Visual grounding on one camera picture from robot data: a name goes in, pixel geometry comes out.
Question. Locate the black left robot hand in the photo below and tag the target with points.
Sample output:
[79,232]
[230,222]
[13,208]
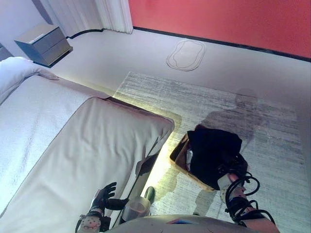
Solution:
[109,196]

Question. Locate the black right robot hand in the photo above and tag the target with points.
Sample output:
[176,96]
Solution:
[234,167]

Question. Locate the black garment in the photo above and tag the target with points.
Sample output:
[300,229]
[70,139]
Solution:
[213,148]

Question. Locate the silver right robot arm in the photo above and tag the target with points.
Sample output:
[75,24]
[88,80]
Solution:
[243,208]

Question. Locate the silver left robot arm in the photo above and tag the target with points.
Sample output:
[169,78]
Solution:
[92,222]

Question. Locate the beige bed runner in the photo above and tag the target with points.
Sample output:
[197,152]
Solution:
[85,157]

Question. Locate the woven brown basket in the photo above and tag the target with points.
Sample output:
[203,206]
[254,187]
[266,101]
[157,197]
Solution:
[181,157]

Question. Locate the beige padded bed base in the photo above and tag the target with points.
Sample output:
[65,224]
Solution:
[155,155]

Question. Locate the white textured bed sheet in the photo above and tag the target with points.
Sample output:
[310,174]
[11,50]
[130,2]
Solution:
[31,121]

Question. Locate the silver left robot leg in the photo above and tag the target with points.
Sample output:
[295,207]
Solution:
[138,208]

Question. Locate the grey striped rug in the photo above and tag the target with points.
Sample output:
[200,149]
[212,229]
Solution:
[218,102]

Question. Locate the grey robot torso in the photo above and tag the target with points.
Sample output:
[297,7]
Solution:
[175,225]

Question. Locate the white oval floor mat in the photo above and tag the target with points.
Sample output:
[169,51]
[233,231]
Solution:
[185,55]

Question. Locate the white duvet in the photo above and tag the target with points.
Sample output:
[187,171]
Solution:
[17,70]

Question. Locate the brown two-drawer nightstand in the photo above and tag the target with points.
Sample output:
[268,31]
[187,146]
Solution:
[43,43]

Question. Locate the grey padded headboard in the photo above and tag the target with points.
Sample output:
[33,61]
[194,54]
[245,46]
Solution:
[5,52]

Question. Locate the white curtain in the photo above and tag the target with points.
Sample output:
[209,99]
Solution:
[97,14]

